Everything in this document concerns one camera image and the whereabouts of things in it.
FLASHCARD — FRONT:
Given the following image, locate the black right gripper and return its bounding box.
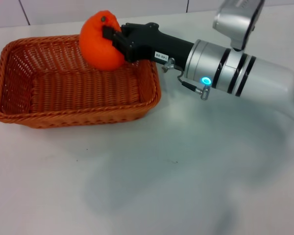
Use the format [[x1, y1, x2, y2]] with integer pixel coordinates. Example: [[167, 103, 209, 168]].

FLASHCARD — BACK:
[[102, 22, 195, 70]]

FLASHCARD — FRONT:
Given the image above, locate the orange toy tangerine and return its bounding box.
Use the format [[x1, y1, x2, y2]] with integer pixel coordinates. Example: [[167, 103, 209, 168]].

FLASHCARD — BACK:
[[78, 9, 126, 72]]

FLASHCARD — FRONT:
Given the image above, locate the orange woven wicker basket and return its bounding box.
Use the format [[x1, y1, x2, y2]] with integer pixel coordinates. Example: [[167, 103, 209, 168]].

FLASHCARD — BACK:
[[0, 34, 162, 130]]

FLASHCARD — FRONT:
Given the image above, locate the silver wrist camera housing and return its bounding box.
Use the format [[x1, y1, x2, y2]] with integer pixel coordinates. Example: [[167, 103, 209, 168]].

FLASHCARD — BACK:
[[211, 0, 266, 51]]

